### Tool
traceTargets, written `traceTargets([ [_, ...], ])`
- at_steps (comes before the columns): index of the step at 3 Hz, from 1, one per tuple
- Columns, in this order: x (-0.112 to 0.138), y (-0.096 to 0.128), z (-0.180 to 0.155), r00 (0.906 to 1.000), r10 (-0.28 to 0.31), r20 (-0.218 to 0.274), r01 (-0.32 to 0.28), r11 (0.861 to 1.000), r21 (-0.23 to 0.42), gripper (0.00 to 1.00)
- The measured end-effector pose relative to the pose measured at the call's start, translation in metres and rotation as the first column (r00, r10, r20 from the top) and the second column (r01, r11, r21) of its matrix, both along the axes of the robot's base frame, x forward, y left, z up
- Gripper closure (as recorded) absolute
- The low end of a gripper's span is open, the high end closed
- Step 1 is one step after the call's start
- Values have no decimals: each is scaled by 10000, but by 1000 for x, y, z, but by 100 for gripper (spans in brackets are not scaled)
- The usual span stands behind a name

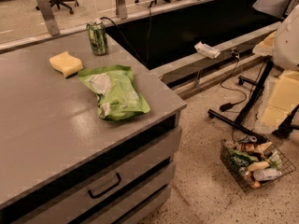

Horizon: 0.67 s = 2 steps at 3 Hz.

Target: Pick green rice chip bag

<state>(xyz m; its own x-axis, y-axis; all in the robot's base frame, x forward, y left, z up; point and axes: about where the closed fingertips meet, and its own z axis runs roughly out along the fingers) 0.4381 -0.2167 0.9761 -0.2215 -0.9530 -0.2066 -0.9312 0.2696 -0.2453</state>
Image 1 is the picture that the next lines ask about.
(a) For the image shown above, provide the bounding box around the green rice chip bag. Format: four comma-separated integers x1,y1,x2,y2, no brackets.
78,64,150,121

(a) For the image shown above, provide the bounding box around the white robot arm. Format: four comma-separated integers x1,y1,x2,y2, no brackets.
253,6,299,132

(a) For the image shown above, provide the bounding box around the green snack bag in basket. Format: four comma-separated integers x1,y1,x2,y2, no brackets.
229,149,258,172

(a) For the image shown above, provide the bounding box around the green soda can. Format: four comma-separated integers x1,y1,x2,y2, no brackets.
86,19,108,55

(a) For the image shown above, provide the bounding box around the yellow sponge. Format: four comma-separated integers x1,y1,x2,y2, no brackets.
50,51,83,77

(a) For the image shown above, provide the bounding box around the white plastic bottle in basket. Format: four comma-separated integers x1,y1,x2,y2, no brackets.
253,168,282,181

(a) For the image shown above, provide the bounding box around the black cable on counter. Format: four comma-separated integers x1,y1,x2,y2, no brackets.
99,7,153,67

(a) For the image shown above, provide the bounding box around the black power adapter with cable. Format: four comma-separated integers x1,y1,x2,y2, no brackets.
220,49,247,112

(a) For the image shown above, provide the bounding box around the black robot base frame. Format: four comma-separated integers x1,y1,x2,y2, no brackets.
207,56,299,142

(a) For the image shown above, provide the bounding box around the black drawer handle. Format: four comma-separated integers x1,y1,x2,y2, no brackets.
88,173,121,200

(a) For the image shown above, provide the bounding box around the wire basket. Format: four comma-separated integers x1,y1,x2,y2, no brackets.
221,136,295,193

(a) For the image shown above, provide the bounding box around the grey metal post middle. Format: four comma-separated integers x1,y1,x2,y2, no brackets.
115,0,127,20

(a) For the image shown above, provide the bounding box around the grey metal post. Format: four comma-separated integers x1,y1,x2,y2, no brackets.
36,0,60,36
115,0,127,20

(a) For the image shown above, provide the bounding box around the grey metal post left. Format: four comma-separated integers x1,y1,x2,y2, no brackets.
36,0,60,36

